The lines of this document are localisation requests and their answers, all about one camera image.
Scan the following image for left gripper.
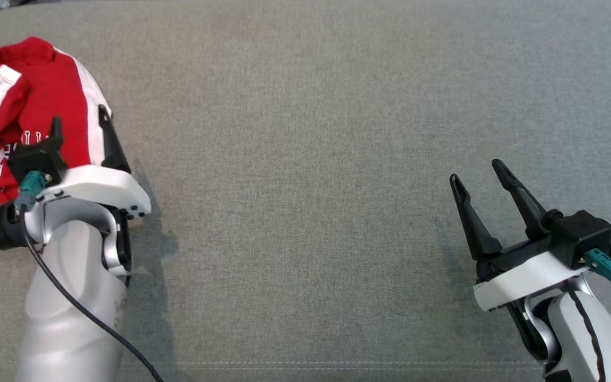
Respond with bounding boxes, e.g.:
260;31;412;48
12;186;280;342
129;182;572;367
0;105;152;251

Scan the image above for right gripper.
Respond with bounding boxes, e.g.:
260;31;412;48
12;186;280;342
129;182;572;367
449;158;590;312

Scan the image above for red shorts with white stripe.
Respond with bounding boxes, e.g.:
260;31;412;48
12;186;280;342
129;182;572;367
0;36;114;184

